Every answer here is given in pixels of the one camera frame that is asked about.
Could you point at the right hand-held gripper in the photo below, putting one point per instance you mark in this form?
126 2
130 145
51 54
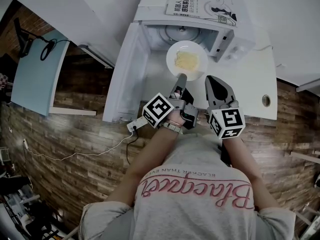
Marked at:
231 121

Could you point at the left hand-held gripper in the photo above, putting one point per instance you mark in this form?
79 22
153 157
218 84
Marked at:
156 109

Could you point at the round white plate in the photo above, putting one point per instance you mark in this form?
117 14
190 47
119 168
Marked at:
172 66

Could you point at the yellow food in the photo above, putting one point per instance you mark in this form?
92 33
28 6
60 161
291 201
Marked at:
187 61

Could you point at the white microwave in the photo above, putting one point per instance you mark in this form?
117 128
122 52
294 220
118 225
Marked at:
125 84

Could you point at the person's right forearm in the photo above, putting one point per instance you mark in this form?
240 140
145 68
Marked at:
245 169

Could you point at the person's left forearm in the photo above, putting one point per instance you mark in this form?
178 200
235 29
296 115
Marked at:
147 159

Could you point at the person's left hand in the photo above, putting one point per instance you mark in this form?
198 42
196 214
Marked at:
176 119

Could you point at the white desk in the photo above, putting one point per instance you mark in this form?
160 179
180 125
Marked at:
250 84

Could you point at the person's light trousers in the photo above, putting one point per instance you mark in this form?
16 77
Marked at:
203 131

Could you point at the glass turntable tray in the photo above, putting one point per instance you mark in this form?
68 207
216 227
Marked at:
185 32

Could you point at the white power strip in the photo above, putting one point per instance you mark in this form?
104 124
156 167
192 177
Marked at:
136 125

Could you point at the white illustrated book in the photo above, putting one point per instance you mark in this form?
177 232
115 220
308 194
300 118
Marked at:
195 1

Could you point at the white plank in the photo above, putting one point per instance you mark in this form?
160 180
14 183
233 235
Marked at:
308 85

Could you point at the white bar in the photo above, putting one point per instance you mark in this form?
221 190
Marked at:
305 156

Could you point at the grey printed t-shirt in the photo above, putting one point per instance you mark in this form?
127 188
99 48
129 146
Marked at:
192 209

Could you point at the white partition panel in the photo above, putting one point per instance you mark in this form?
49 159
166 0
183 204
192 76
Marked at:
80 11

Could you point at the light blue table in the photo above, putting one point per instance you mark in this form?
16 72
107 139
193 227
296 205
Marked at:
37 79

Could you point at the white plug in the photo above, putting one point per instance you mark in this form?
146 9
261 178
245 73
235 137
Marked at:
25 143

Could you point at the checkered cloth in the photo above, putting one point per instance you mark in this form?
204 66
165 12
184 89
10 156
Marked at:
3 81

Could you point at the black camera stand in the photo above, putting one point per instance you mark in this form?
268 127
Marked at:
23 41

